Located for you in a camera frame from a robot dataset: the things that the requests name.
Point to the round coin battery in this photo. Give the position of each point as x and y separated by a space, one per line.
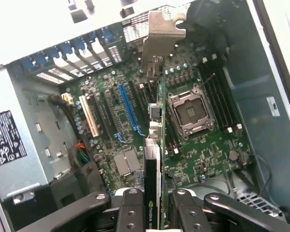
233 155

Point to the black plastic shroud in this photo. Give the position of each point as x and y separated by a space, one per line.
70 191

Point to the long black expansion slot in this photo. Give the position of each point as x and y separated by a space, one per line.
102 118

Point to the white PCI expansion slot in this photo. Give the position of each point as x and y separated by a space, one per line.
88 116

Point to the white power connector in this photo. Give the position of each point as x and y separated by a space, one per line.
67 99

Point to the green motherboard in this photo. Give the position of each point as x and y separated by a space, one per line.
195 164

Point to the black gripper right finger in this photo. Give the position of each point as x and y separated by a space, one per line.
188 215

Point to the silver chipset heatsink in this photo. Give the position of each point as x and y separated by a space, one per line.
128 162

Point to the open grey PC case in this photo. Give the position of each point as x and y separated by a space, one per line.
256 79

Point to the perforated metal drive cage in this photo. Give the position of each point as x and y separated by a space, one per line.
258 203

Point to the blue card retention clip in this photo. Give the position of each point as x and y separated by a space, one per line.
79 42
105 36
35 61
66 49

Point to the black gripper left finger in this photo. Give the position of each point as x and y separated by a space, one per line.
131 212

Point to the metal CPU socket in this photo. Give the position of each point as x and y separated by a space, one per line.
191 113

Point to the black RAM slots bank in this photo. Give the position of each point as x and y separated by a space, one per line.
221 96
172 140

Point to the small white case sticker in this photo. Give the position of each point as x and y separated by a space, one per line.
273 106

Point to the grey power supply unit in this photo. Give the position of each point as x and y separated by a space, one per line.
38 145

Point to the blue expansion slot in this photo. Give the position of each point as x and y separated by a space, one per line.
128 106

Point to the black power supply label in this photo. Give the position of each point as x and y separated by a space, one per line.
4 140

